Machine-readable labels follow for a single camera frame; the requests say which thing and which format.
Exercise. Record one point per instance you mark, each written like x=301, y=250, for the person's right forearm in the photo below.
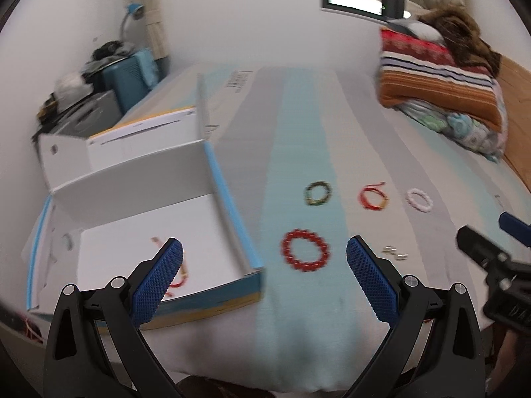
x=514, y=360

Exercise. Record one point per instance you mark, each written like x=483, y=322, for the brown furry blanket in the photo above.
x=460, y=29

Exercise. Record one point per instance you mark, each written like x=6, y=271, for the white plastic bag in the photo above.
x=68, y=85

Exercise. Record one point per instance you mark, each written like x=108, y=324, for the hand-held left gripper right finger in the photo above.
x=369, y=277

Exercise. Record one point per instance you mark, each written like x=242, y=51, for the white grey cloth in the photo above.
x=419, y=29

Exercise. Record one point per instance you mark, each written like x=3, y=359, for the dark clothes pile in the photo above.
x=108, y=56

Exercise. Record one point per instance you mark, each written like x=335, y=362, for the striped blue grey bed sheet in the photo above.
x=298, y=132

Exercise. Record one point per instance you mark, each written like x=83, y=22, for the blue desk lamp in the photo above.
x=135, y=10

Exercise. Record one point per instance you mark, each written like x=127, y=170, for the floral quilt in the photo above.
x=456, y=126

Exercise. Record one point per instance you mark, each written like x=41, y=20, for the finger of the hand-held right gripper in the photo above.
x=477, y=246
x=516, y=228

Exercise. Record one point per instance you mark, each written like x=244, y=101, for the white blue yellow cardboard box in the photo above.
x=124, y=248

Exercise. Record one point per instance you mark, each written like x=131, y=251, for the wooden headboard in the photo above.
x=518, y=112

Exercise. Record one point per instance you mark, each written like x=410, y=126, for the striped folded blanket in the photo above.
x=431, y=78

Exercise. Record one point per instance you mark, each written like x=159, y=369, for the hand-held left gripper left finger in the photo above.
x=159, y=282

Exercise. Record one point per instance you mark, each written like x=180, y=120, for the grey cabinet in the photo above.
x=87, y=112

